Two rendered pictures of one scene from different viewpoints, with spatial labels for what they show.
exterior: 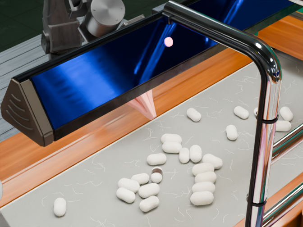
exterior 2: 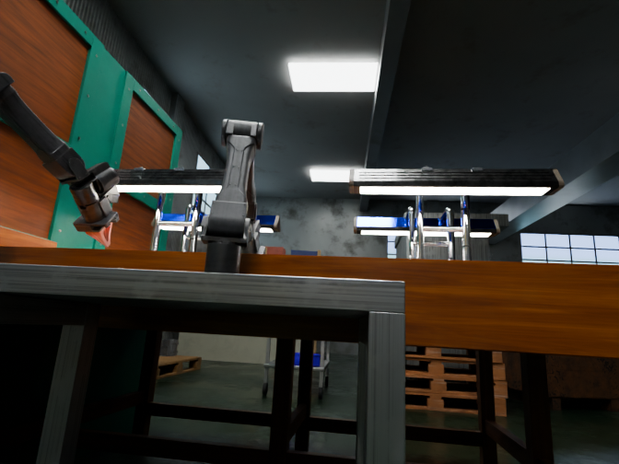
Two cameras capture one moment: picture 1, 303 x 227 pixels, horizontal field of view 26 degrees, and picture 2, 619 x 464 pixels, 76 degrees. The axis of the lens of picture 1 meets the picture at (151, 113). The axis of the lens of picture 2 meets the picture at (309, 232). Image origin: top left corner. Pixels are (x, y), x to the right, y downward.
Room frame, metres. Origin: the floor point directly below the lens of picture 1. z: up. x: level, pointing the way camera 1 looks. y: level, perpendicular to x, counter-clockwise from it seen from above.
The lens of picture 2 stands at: (1.14, 1.28, 0.61)
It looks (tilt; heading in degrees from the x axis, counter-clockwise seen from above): 14 degrees up; 233
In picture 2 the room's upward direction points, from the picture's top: 3 degrees clockwise
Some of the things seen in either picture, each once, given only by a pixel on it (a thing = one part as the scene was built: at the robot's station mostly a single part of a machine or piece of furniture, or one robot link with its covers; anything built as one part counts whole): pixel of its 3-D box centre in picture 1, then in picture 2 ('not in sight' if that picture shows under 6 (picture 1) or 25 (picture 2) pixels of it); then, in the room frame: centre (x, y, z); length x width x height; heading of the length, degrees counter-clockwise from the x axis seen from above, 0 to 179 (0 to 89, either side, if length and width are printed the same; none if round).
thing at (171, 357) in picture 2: not in sight; (148, 355); (-0.36, -3.74, 0.18); 1.28 x 0.88 x 0.36; 48
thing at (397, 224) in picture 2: not in sight; (424, 226); (-0.29, 0.22, 1.08); 0.62 x 0.08 x 0.07; 135
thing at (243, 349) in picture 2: not in sight; (249, 337); (-2.36, -4.92, 0.38); 2.25 x 0.72 x 0.77; 138
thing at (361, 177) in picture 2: not in sight; (449, 179); (0.11, 0.61, 1.08); 0.62 x 0.08 x 0.07; 135
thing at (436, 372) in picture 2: not in sight; (429, 355); (-2.13, -1.10, 0.41); 1.15 x 0.79 x 0.81; 135
